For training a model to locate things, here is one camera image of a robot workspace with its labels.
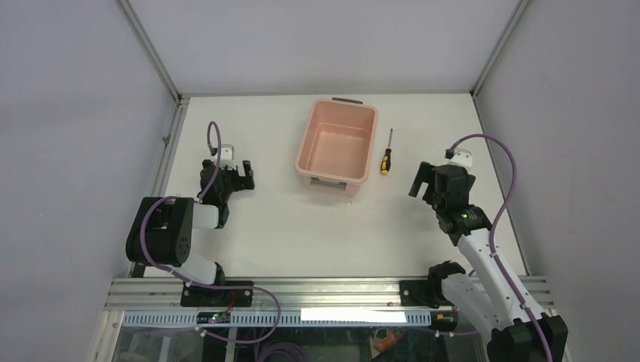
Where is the pink plastic bin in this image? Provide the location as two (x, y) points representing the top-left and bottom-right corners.
(294, 97), (378, 197)

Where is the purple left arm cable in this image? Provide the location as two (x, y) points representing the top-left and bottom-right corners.
(139, 121), (282, 345)

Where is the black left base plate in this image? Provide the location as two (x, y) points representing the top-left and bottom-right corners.
(180, 280), (254, 308)

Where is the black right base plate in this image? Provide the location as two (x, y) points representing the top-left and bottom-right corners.
(398, 280), (446, 308)

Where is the white slotted cable duct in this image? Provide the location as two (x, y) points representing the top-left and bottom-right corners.
(122, 308), (432, 329)

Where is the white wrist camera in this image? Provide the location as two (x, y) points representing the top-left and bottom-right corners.
(445, 148), (473, 170)
(211, 144), (237, 170)

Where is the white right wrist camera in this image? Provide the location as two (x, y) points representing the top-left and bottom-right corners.
(445, 148), (473, 170)

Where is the aluminium front rail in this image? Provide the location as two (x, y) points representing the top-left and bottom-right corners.
(103, 276), (555, 313)

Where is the yellow black screwdriver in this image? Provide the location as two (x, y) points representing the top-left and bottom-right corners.
(380, 128), (393, 175)

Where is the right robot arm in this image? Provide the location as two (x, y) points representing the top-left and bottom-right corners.
(409, 162), (568, 361)

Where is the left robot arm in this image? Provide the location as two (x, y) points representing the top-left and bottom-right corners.
(125, 159), (255, 306)

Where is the orange object under table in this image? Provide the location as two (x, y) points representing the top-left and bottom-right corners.
(371, 327), (404, 354)

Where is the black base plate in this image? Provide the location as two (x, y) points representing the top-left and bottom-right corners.
(398, 280), (446, 308)
(180, 280), (254, 308)

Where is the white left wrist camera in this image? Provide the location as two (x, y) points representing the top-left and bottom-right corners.
(211, 144), (237, 170)

